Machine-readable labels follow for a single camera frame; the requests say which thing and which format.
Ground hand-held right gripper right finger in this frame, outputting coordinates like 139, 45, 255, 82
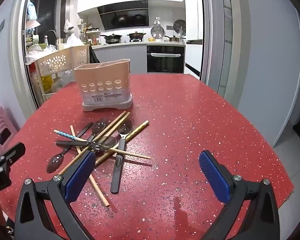
199, 150, 280, 240

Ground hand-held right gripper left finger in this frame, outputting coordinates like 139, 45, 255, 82
14, 151, 96, 240

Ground black chopstick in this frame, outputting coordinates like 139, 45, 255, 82
62, 143, 103, 151
55, 141, 102, 147

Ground blue patterned chopstick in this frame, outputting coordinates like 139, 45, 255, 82
54, 129, 151, 159

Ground metal spoons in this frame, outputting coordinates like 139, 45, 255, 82
90, 111, 127, 143

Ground yellow striped chopstick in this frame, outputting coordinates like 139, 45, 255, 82
95, 120, 150, 166

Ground beige plastic utensil holder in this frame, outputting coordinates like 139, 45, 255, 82
73, 59, 133, 112

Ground pink plastic stool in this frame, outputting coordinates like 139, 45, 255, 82
0, 106, 18, 153

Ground yellow oil bottle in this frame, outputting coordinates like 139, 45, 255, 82
41, 73, 53, 93

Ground clear crumpled plastic bag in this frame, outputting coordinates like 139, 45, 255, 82
25, 44, 58, 65

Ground beige perforated storage rack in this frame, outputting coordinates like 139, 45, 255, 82
34, 45, 90, 102

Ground black hanging cloth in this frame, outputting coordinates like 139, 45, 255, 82
88, 45, 100, 64

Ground black kitchen faucet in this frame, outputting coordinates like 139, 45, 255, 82
44, 30, 58, 46

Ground black built-in oven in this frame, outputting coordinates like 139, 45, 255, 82
146, 45, 185, 74

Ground white plastic bag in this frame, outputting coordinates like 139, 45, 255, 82
66, 33, 86, 47

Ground small hanging plastic bag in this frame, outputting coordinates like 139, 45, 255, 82
63, 19, 74, 33

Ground black wok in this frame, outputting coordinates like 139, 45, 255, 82
100, 33, 123, 45

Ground golden saucepan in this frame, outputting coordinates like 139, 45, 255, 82
164, 35, 186, 43

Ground spice bottle rack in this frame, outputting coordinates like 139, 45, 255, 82
78, 19, 101, 46

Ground white refrigerator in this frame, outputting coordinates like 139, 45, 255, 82
180, 0, 206, 80

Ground dark lidded cooking pot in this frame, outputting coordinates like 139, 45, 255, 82
127, 31, 147, 42

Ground round metal steamer rack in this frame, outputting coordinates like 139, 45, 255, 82
174, 20, 187, 35

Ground hanging metal strainer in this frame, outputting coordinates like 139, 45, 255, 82
151, 17, 165, 40

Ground black range hood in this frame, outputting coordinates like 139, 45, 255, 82
97, 0, 150, 31

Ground grey sliding door frame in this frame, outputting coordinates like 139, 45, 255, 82
9, 0, 42, 110
201, 0, 242, 105

